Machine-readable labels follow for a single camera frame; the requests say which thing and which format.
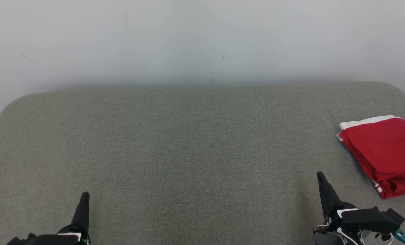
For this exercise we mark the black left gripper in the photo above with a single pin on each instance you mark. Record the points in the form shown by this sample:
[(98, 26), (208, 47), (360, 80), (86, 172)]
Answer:
[(59, 241)]

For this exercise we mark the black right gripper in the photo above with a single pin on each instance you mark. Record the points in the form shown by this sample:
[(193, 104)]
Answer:
[(359, 221)]

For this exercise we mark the red Bulls basketball jersey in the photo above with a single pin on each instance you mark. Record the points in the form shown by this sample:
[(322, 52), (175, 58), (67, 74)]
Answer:
[(396, 189)]

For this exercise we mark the red shorts with white stripe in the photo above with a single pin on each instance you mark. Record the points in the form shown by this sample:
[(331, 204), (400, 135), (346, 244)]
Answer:
[(383, 146)]

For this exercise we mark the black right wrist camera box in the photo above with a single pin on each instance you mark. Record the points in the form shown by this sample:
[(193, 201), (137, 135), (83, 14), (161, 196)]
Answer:
[(391, 219)]

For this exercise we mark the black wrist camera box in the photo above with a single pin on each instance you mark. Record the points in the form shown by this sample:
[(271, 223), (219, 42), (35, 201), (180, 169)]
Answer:
[(20, 241), (391, 219)]

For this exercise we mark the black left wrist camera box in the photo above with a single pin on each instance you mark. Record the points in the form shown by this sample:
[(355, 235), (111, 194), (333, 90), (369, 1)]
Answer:
[(20, 241)]

